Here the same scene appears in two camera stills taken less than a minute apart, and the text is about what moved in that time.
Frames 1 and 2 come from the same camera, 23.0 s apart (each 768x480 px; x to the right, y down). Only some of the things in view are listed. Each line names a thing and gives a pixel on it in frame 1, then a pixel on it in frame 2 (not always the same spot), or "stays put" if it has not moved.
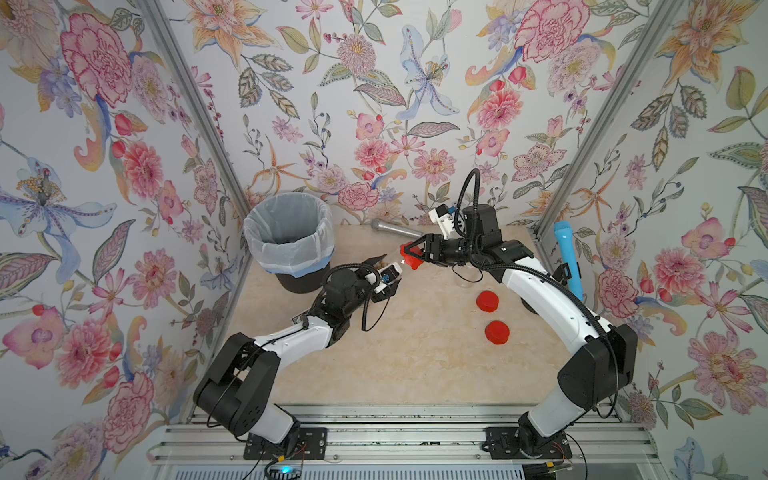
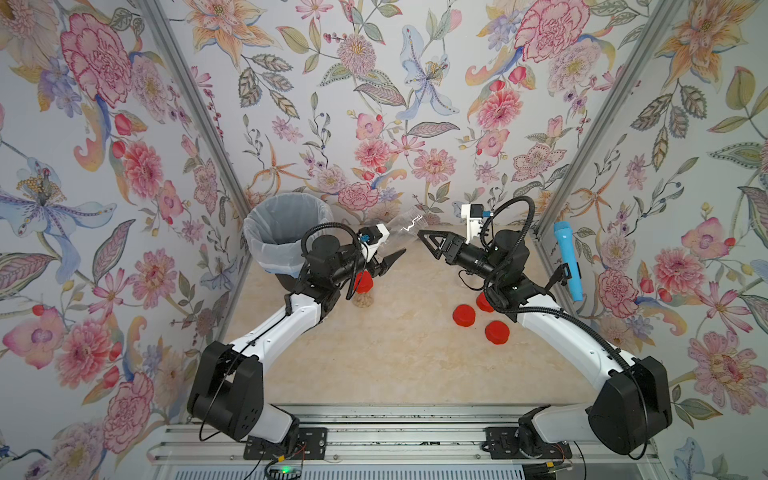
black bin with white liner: [292, 234] stays put
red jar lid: [487, 301] stays put
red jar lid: [497, 332] stays put
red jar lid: [413, 261] -> [464, 315]
